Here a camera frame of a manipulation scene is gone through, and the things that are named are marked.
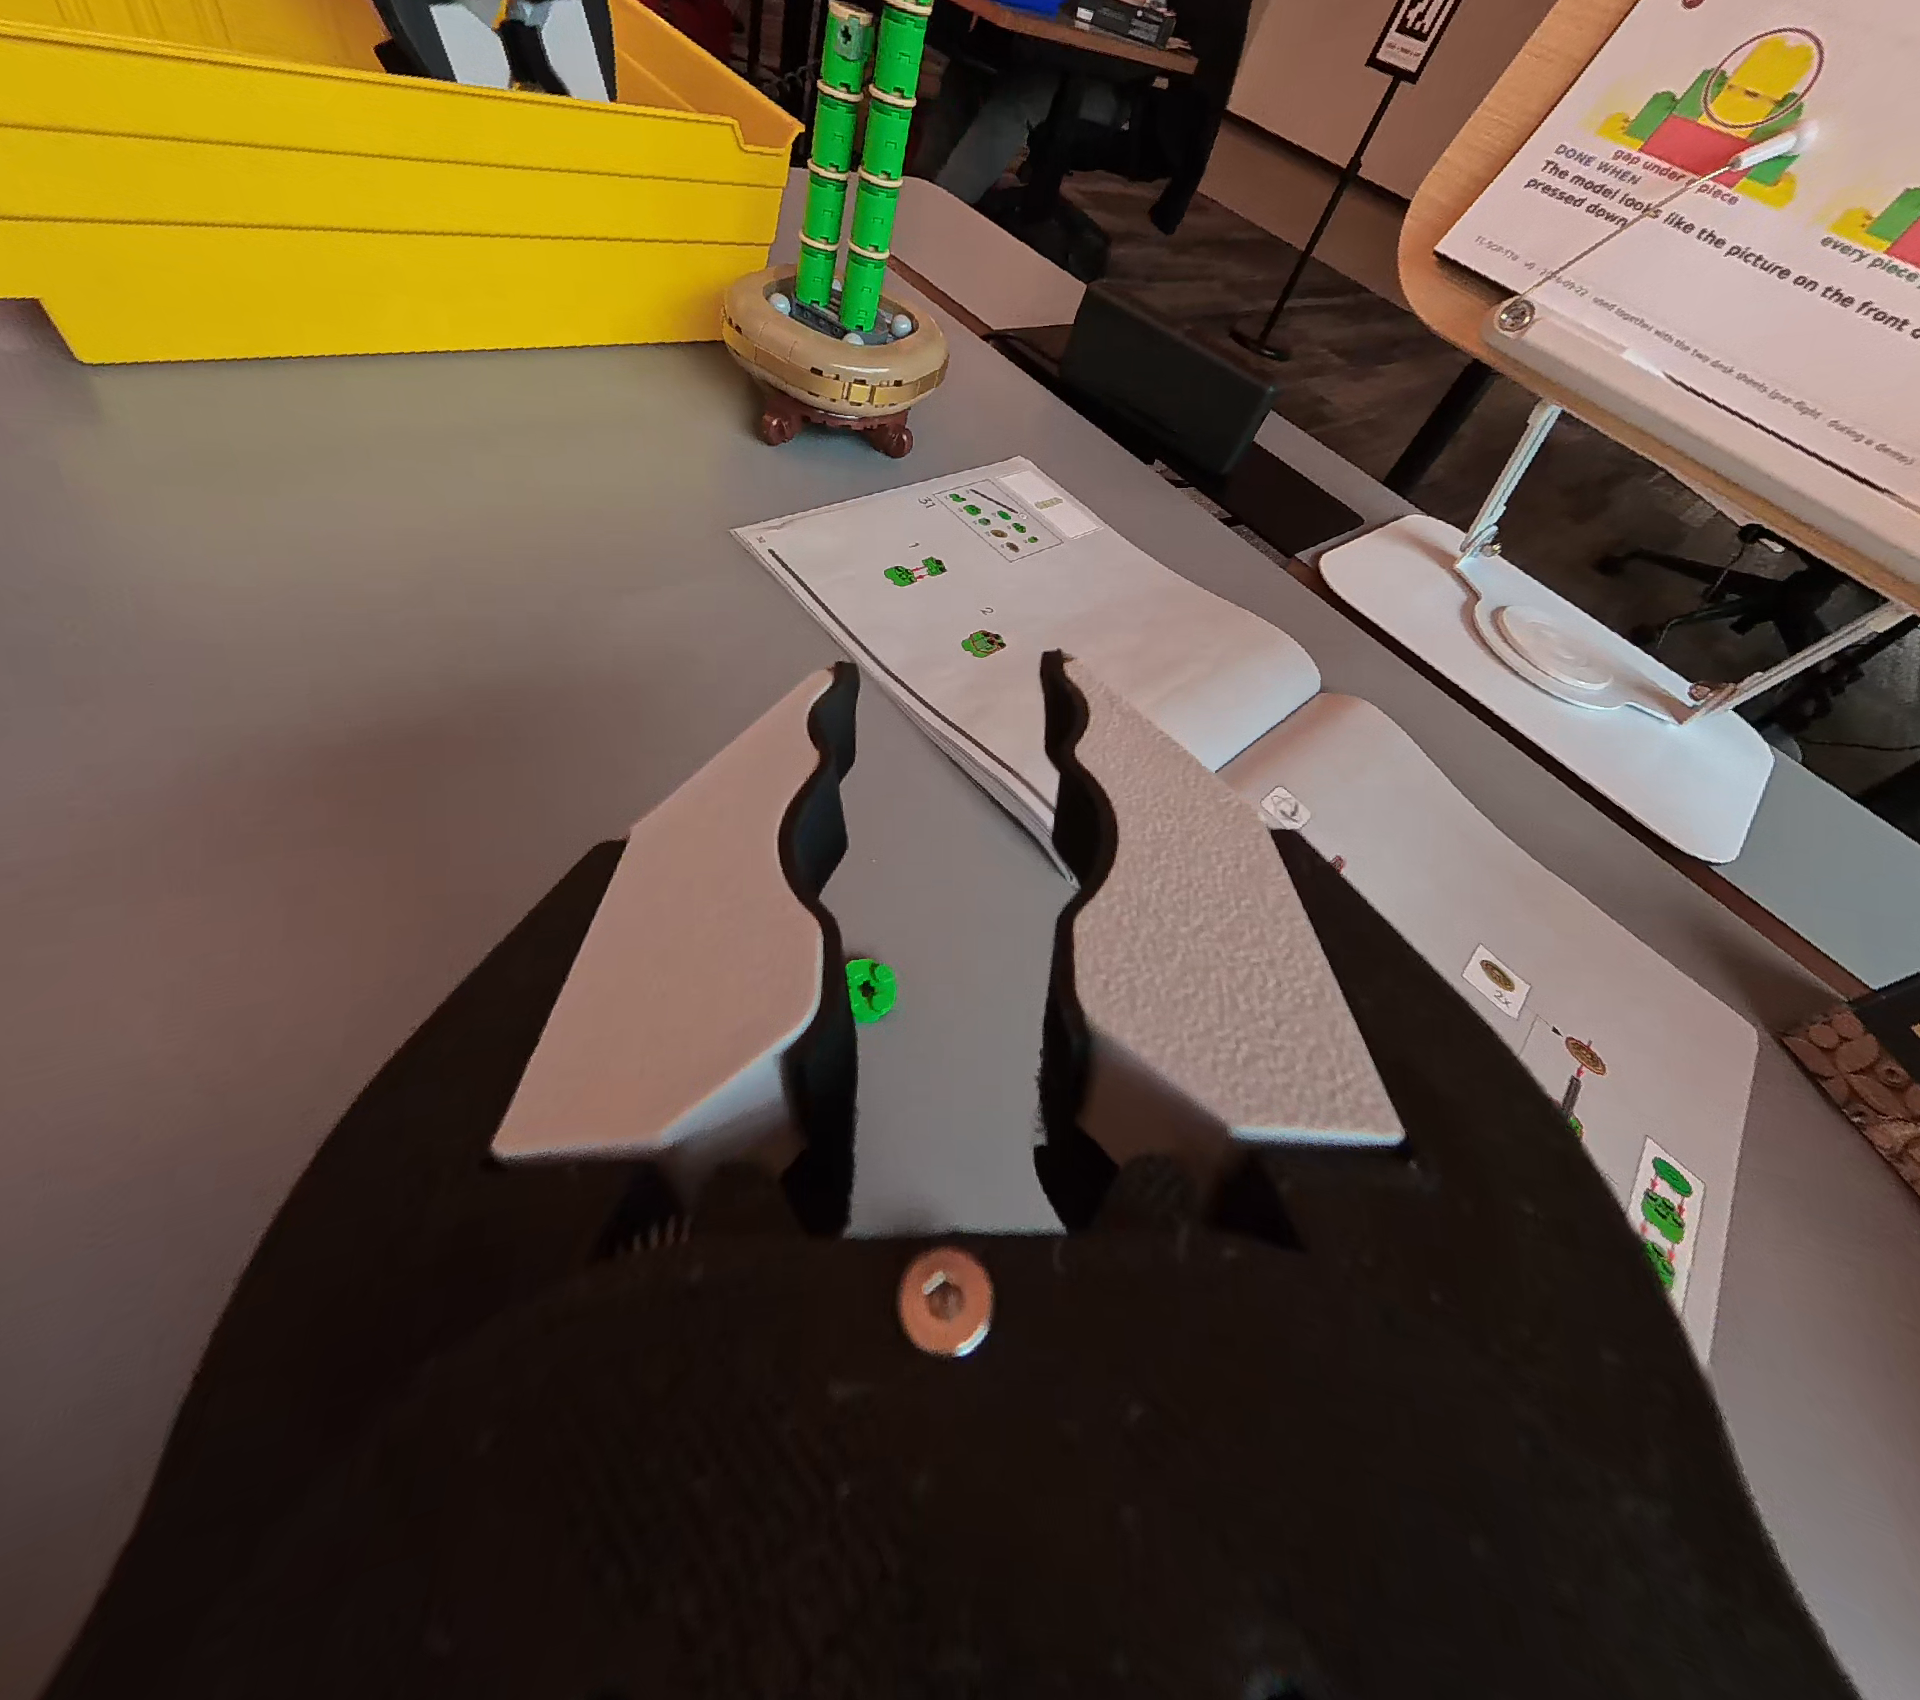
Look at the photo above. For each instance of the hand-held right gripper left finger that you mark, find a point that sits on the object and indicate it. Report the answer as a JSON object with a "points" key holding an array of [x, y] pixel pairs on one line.
{"points": [[674, 980]]}

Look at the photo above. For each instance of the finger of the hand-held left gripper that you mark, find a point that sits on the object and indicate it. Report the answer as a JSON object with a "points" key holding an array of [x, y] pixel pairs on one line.
{"points": [[572, 50], [468, 42]]}

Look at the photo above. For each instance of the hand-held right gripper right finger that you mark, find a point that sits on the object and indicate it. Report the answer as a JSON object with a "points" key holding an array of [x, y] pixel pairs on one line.
{"points": [[1201, 980]]}

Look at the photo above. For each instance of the green round brick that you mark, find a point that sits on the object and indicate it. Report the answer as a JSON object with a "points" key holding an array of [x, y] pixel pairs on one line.
{"points": [[871, 988]]}

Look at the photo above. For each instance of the yellow plastic bin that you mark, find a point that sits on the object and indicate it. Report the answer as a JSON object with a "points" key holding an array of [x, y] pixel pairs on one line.
{"points": [[301, 200]]}

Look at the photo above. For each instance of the green bamboo brick model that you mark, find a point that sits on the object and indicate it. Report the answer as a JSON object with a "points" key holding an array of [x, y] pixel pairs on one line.
{"points": [[834, 358]]}

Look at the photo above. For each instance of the grey desk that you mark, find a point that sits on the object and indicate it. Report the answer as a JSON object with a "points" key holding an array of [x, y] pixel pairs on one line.
{"points": [[375, 605]]}

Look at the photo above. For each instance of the building instruction booklet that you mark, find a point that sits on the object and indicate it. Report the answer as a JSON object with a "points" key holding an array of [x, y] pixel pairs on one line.
{"points": [[1081, 591]]}

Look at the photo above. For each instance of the black box device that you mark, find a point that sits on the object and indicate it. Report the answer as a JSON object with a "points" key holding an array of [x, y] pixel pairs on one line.
{"points": [[1179, 389]]}

